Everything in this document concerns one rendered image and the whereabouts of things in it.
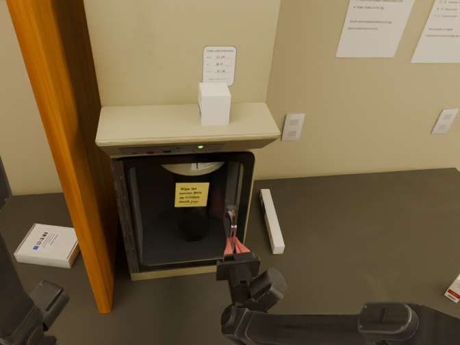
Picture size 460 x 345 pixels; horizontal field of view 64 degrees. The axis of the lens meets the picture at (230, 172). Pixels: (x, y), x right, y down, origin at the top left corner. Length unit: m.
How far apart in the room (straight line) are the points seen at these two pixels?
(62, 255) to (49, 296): 0.49
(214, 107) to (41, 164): 0.88
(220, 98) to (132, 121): 0.16
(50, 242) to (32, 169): 0.32
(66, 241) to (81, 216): 0.42
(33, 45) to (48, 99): 0.08
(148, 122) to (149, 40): 0.14
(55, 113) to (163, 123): 0.17
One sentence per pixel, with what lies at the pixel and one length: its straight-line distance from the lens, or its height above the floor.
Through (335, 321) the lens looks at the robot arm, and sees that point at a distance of 0.59.
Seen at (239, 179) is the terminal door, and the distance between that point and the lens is 0.85.
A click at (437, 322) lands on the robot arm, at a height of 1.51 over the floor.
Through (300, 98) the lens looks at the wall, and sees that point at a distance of 1.31.
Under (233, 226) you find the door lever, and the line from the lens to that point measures 0.89.
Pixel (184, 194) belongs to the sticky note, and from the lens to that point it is 0.86.
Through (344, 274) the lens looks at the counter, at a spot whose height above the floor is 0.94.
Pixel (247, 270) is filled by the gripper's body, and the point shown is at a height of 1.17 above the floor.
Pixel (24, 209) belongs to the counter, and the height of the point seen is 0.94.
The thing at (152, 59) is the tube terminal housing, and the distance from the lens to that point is 0.69.
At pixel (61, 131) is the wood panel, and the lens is 0.67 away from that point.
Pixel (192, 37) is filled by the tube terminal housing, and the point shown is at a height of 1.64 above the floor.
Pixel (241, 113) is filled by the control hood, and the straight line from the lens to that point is 0.71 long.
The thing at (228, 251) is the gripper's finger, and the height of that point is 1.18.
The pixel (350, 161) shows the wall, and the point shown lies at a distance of 1.58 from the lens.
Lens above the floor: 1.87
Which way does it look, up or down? 40 degrees down
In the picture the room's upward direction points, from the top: 5 degrees clockwise
